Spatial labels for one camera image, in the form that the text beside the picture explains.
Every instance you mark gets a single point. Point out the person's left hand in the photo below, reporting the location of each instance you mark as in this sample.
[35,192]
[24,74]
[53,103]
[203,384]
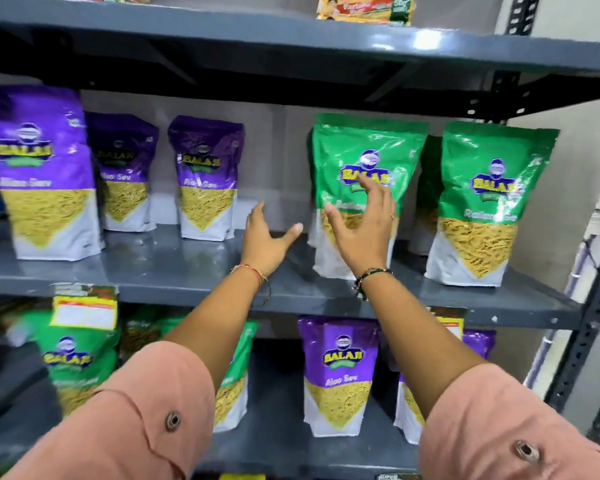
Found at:
[260,247]

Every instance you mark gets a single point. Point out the person's left peach sleeve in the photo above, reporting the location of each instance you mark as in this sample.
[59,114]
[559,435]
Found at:
[130,419]

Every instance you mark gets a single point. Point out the person's right peach sleeve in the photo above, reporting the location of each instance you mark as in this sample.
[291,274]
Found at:
[495,434]

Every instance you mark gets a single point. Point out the person's left thumb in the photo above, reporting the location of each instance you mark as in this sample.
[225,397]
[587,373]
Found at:
[287,236]

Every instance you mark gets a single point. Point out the person's left forearm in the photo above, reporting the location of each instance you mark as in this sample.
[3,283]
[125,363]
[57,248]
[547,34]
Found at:
[220,319]

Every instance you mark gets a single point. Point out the yellow shelf price tag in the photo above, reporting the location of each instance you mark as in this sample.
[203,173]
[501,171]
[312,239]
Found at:
[84,307]
[450,324]

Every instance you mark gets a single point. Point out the person's right thumb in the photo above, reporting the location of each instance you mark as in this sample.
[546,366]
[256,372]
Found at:
[335,218]

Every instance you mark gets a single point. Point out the stack of yellow red packets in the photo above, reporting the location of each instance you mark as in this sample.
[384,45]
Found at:
[365,8]

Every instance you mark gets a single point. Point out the person's peach sleeve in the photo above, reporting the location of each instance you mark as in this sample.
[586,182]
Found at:
[495,434]
[130,419]

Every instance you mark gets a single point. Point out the person's right forearm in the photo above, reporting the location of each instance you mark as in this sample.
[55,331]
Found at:
[415,339]

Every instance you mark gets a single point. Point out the black perforated rack upright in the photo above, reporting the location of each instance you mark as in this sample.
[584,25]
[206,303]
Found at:
[522,14]
[587,319]

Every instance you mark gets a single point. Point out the person's right hand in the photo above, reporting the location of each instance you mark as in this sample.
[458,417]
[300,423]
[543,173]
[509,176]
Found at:
[367,239]

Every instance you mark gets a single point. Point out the purple snack pouch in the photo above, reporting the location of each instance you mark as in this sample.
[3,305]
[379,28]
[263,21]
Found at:
[205,179]
[40,174]
[475,342]
[337,379]
[122,169]

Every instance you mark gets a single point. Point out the white wall pipe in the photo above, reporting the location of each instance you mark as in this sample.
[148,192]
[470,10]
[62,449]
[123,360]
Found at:
[580,264]

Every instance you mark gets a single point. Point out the green snack pouch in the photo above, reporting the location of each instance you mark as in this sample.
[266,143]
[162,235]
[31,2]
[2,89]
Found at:
[350,144]
[75,359]
[429,194]
[235,384]
[490,194]
[140,332]

